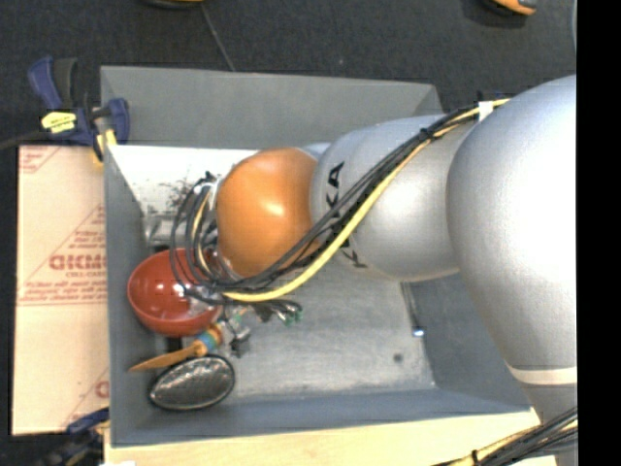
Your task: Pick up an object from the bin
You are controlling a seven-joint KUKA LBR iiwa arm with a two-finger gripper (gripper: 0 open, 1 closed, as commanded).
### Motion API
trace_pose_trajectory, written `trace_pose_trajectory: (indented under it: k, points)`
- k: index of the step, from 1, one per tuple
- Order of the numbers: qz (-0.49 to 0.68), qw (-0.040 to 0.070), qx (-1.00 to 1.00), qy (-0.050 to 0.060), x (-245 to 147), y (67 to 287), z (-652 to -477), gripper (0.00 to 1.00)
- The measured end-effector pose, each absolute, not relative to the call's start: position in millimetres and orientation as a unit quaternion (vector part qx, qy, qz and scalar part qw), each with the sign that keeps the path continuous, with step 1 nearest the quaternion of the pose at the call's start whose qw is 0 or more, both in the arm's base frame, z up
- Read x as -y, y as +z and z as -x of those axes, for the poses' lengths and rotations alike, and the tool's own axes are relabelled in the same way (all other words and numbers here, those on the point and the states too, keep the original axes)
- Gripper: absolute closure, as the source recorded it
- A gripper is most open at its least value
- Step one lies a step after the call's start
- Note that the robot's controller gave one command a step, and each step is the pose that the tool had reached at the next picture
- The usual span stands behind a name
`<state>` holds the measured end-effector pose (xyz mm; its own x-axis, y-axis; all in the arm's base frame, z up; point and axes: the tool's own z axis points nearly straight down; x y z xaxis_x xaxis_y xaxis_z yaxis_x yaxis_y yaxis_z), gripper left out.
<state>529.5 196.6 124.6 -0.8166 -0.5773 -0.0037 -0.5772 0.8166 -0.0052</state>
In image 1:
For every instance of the orange pointed toy, blue band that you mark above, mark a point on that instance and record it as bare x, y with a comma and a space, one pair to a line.
170, 358

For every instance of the black-rimmed silver oval mesh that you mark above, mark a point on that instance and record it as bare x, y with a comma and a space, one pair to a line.
191, 382

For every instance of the red bowl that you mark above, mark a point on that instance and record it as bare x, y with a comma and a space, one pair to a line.
155, 294

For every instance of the grey metal bin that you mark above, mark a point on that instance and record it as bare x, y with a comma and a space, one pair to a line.
339, 328

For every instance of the brown cardboard board, red print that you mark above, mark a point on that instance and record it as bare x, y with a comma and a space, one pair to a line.
58, 347

